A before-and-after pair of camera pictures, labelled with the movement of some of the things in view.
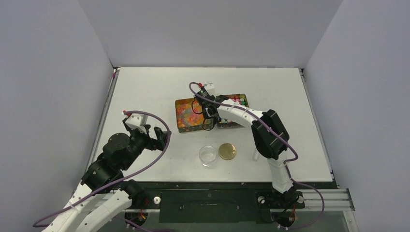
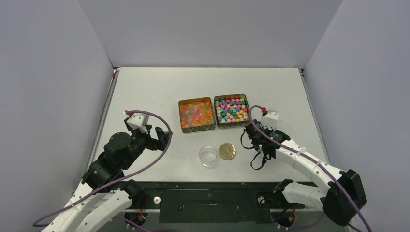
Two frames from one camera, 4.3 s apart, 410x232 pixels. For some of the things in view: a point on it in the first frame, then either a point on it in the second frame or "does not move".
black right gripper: (207, 108) to (260, 148)
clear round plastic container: (207, 154) does not move
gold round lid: (227, 151) does not move
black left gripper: (161, 136) does not move
